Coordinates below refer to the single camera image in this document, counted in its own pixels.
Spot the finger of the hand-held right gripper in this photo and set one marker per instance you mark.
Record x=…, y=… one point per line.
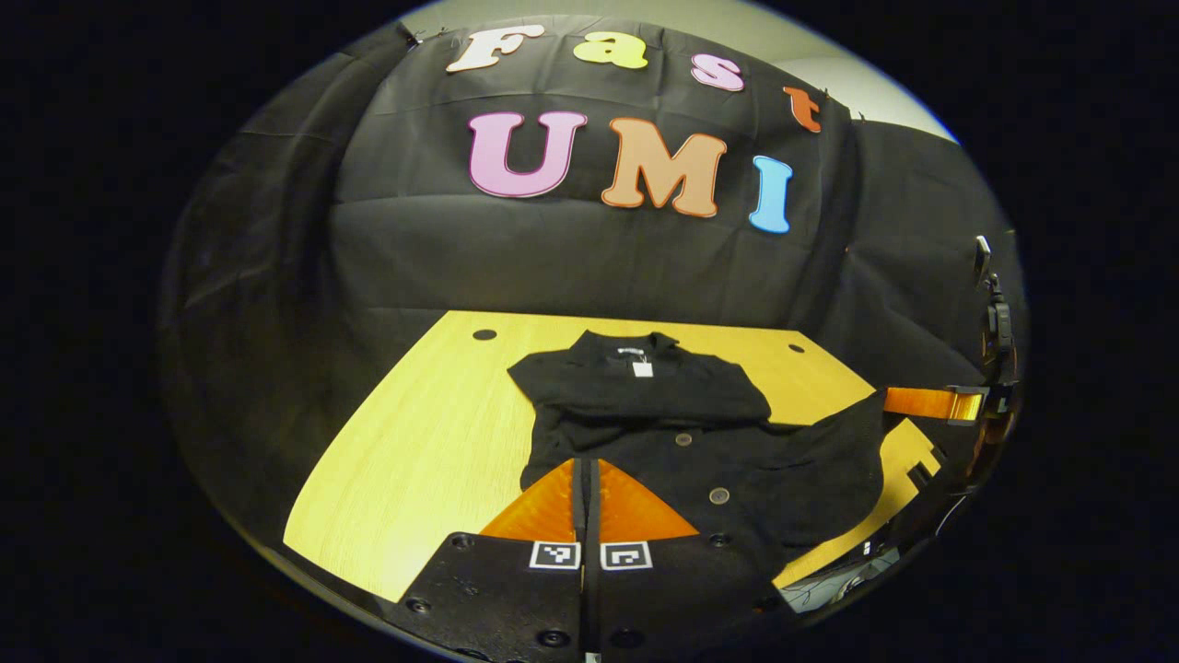
x=930, y=403

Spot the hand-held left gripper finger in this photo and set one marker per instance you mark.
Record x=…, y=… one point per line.
x=595, y=571
x=579, y=571

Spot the black button-up garment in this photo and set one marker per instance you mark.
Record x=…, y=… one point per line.
x=737, y=451

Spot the black backdrop cloth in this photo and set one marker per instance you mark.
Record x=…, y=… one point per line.
x=571, y=258

